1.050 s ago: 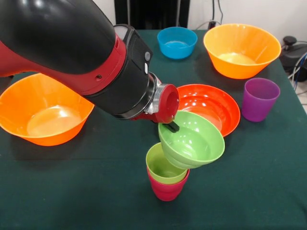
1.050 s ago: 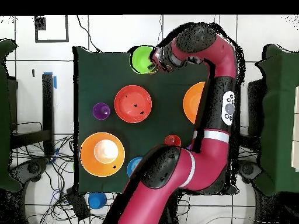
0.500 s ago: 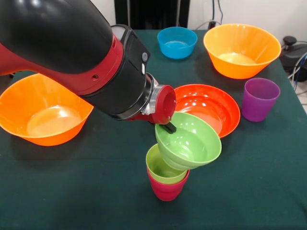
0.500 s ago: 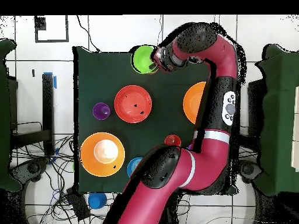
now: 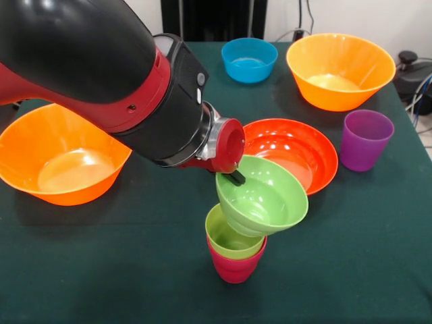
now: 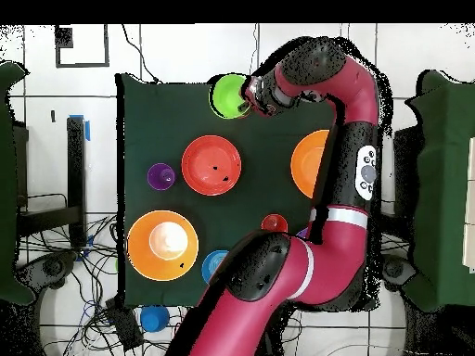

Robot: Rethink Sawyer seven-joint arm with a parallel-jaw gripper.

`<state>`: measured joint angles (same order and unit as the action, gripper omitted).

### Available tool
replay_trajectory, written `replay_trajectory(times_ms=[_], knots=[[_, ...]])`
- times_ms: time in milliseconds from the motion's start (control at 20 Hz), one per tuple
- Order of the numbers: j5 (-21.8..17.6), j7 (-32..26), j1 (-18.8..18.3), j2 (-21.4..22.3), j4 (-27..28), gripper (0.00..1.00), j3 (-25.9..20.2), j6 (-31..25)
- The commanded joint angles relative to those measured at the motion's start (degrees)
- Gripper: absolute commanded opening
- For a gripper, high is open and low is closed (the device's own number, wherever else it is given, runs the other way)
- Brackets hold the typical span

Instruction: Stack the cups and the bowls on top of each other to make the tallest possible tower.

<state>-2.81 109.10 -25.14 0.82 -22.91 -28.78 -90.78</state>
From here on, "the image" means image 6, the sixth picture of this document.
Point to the black metal frame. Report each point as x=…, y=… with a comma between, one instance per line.
x=76, y=178

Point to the black office chair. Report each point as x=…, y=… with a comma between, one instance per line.
x=48, y=270
x=397, y=270

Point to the large orange plastic bowl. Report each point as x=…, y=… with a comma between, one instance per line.
x=163, y=267
x=308, y=163

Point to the red plastic bowl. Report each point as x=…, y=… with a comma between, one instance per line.
x=211, y=165

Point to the green plastic bowl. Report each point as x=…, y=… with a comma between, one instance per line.
x=226, y=96

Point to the dark green table cloth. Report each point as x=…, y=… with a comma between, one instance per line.
x=167, y=111

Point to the red plastic cup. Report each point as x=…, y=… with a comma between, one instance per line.
x=274, y=223

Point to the black power strip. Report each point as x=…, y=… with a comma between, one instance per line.
x=124, y=328

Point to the blue plastic bowl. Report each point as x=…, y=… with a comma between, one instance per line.
x=213, y=265

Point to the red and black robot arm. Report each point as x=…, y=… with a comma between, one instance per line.
x=334, y=259

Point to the purple plastic bowl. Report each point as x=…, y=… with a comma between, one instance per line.
x=303, y=233

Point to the green cloth covered table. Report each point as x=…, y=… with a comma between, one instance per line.
x=445, y=185
x=7, y=259

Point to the purple plastic cup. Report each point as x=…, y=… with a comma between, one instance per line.
x=161, y=176

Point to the blue plastic cup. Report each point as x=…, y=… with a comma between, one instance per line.
x=154, y=319

